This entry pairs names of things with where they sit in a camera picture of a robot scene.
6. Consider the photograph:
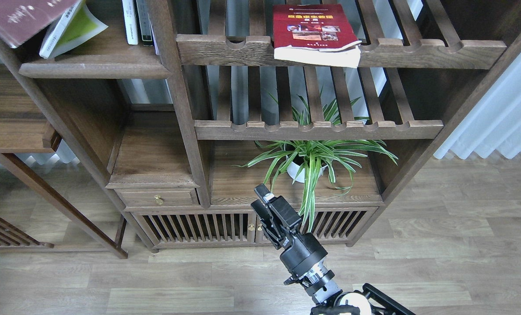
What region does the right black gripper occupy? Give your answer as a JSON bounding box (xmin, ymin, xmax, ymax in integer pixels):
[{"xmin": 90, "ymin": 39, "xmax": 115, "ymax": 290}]
[{"xmin": 251, "ymin": 184, "xmax": 328, "ymax": 285}]

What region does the yellow green cover book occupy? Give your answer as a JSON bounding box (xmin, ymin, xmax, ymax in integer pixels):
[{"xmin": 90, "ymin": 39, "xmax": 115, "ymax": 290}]
[{"xmin": 39, "ymin": 0, "xmax": 108, "ymax": 59}]

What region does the dark maroon book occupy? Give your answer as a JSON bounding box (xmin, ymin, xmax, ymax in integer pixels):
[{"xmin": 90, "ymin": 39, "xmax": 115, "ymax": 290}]
[{"xmin": 0, "ymin": 0, "xmax": 78, "ymax": 48}]

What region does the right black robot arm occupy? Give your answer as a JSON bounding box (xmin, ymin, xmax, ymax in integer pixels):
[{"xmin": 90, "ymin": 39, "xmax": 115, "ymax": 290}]
[{"xmin": 251, "ymin": 184, "xmax": 412, "ymax": 315}]

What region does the white plant pot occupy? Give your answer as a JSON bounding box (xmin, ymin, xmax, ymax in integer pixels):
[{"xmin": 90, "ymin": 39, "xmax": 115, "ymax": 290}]
[{"xmin": 287, "ymin": 156, "xmax": 309, "ymax": 183}]

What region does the green spider plant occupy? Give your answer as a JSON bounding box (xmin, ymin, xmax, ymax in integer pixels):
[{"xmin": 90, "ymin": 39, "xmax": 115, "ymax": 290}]
[{"xmin": 239, "ymin": 87, "xmax": 399, "ymax": 237}]

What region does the brass drawer knob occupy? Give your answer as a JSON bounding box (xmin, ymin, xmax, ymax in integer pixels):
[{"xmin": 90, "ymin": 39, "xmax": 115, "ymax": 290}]
[{"xmin": 154, "ymin": 195, "xmax": 164, "ymax": 205}]

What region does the dark wooden bookshelf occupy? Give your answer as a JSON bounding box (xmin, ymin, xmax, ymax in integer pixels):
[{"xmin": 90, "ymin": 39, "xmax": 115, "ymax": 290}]
[{"xmin": 0, "ymin": 0, "xmax": 521, "ymax": 251}]

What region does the red cover book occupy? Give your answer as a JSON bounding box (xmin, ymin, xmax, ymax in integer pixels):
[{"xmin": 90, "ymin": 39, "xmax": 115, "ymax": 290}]
[{"xmin": 273, "ymin": 4, "xmax": 361, "ymax": 68}]

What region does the dark upright book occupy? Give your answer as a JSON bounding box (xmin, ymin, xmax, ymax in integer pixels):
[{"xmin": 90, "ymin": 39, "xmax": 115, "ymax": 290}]
[{"xmin": 136, "ymin": 0, "xmax": 154, "ymax": 46}]

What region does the white upright book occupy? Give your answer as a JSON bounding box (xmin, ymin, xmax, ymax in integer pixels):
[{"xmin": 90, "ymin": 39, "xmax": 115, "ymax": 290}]
[{"xmin": 122, "ymin": 0, "xmax": 139, "ymax": 45}]

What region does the white curtain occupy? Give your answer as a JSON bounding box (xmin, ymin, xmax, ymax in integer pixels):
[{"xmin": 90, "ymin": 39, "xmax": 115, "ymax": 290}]
[{"xmin": 434, "ymin": 52, "xmax": 521, "ymax": 159}]

